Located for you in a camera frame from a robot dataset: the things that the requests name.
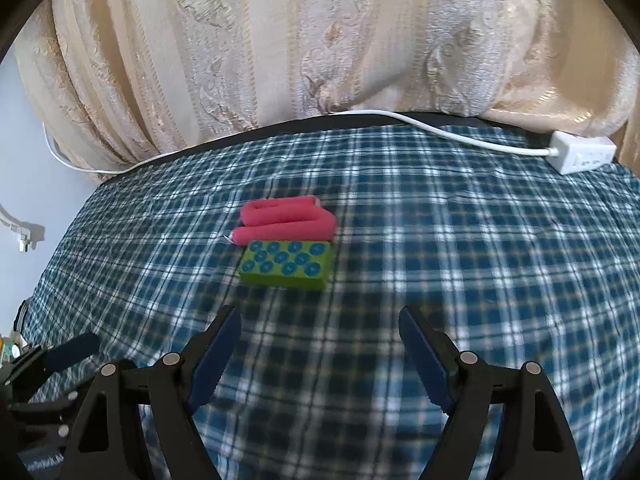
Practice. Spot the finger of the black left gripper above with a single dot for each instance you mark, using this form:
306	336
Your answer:
101	399
60	354

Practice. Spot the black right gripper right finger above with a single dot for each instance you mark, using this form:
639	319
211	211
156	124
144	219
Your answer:
533	441

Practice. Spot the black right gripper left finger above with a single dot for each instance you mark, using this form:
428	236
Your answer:
107	441

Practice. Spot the blue plaid bedsheet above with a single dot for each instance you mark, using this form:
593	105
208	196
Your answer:
512	260

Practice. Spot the green block with blue dots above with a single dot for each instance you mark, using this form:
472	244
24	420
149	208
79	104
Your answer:
301	264

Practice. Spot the pink foam hair roller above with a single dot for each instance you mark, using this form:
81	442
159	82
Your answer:
287	218

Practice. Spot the white power strip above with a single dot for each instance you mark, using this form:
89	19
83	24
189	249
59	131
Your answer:
569	154

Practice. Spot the cream patterned curtain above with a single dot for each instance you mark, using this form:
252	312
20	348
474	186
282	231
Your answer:
120	81

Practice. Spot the white wall plug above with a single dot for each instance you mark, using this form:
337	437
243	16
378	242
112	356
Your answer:
28	235

